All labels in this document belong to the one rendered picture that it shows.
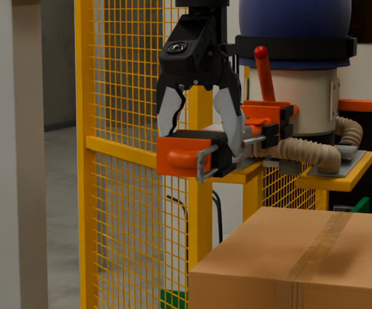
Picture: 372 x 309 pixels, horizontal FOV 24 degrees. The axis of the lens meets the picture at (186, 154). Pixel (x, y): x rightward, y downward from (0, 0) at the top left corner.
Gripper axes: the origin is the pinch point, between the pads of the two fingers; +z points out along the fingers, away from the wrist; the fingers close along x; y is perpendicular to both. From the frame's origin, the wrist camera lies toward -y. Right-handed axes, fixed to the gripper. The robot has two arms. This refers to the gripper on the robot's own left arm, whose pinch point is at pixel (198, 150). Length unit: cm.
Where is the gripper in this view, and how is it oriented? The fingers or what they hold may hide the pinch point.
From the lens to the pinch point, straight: 117.9
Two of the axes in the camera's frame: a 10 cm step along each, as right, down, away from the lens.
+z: 0.1, 9.9, 1.5
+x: -9.4, -0.4, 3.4
